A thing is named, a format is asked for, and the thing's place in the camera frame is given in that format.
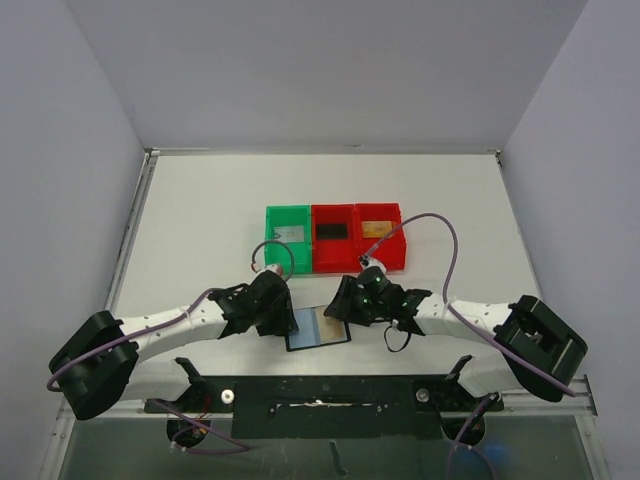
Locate black card in bin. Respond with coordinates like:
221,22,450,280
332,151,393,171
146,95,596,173
316,223,349,241

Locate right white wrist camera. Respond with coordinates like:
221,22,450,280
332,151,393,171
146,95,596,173
359,254,386,272

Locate gold card in bin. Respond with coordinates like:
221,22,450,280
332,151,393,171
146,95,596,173
361,220,396,239

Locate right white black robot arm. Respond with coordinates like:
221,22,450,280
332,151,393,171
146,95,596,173
325,267,588,402

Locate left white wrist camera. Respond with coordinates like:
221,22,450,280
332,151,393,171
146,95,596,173
251,262,285,278

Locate red plastic bin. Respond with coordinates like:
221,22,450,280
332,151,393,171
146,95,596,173
311,204,359,274
355,203,407,271

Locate silver card in bin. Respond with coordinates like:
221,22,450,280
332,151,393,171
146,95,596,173
272,225,305,243

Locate black leather card holder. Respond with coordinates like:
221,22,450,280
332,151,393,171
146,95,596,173
285,305,351,352

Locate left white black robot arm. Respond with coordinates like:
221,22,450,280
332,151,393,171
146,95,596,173
46,267,298,420

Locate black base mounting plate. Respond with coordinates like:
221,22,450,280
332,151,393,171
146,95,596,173
169,374,480,440

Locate green plastic bin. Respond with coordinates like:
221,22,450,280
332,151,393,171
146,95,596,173
264,205,312,275

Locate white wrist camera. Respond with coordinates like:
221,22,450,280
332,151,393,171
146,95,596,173
359,254,386,272
251,262,285,278

